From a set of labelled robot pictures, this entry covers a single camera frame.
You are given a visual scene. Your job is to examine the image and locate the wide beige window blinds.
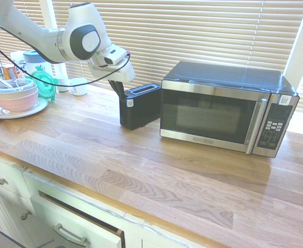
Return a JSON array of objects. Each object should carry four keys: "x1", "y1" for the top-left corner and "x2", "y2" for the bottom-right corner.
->
[{"x1": 0, "y1": 0, "x2": 303, "y2": 88}]

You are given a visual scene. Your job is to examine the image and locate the black slot toaster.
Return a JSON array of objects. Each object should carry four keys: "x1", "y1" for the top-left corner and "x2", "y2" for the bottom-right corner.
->
[{"x1": 118, "y1": 83, "x2": 163, "y2": 131}]

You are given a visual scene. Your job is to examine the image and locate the small white cup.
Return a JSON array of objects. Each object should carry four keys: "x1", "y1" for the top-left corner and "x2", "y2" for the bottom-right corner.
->
[{"x1": 55, "y1": 74, "x2": 70, "y2": 92}]

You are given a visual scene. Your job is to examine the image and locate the pink bowl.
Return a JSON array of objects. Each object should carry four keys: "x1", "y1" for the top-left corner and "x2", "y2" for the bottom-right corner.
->
[{"x1": 0, "y1": 87, "x2": 40, "y2": 113}]

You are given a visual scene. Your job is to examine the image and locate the green clip container lid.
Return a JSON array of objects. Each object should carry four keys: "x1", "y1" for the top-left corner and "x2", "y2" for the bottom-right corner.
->
[{"x1": 25, "y1": 65, "x2": 58, "y2": 103}]

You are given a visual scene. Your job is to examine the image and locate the open white drawer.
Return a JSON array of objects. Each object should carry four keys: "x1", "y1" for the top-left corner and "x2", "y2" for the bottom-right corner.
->
[{"x1": 29, "y1": 190, "x2": 126, "y2": 248}]

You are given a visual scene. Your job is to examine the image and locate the clear pitcher teal lid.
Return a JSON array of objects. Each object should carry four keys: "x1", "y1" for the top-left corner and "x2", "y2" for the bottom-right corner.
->
[{"x1": 23, "y1": 50, "x2": 53, "y2": 77}]

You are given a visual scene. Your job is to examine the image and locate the white mug with handle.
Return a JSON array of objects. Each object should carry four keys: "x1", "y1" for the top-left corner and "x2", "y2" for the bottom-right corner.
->
[{"x1": 69, "y1": 77, "x2": 88, "y2": 97}]

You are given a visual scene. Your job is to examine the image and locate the white dinner plate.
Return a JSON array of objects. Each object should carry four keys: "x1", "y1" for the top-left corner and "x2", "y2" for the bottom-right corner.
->
[{"x1": 0, "y1": 96, "x2": 50, "y2": 120}]

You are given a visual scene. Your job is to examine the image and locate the stainless steel black microwave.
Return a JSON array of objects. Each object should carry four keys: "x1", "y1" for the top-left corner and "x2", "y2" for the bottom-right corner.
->
[{"x1": 159, "y1": 60, "x2": 300, "y2": 159}]

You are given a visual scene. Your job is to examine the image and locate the long metal drawer handle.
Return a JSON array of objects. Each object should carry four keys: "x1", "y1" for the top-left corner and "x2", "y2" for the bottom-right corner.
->
[{"x1": 51, "y1": 223, "x2": 90, "y2": 247}]

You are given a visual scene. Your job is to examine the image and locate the white plastic tub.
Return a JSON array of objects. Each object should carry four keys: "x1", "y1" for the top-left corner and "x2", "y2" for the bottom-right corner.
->
[{"x1": 10, "y1": 50, "x2": 28, "y2": 66}]

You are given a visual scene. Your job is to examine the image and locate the metal spoon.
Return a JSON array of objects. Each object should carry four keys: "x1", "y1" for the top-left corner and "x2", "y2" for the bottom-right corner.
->
[{"x1": 8, "y1": 68, "x2": 20, "y2": 88}]

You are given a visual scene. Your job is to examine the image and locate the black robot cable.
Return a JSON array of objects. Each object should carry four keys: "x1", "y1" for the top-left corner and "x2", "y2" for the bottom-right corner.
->
[{"x1": 0, "y1": 18, "x2": 132, "y2": 87}]

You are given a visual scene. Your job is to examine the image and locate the clear plastic container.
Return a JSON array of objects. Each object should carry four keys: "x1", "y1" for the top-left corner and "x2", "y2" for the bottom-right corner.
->
[{"x1": 0, "y1": 78, "x2": 35, "y2": 94}]

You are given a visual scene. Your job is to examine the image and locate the orange food box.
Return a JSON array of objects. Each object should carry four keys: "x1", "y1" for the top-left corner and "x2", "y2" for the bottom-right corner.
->
[{"x1": 1, "y1": 64, "x2": 26, "y2": 80}]

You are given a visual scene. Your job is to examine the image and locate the white bowl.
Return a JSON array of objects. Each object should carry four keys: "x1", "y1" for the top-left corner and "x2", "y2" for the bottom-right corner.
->
[{"x1": 0, "y1": 82, "x2": 39, "y2": 101}]

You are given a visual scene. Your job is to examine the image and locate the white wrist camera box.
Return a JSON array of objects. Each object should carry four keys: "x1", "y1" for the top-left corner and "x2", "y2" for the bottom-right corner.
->
[{"x1": 96, "y1": 43, "x2": 132, "y2": 66}]

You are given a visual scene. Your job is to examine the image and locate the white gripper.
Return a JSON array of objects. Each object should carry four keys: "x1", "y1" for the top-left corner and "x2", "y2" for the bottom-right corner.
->
[{"x1": 87, "y1": 55, "x2": 136, "y2": 99}]

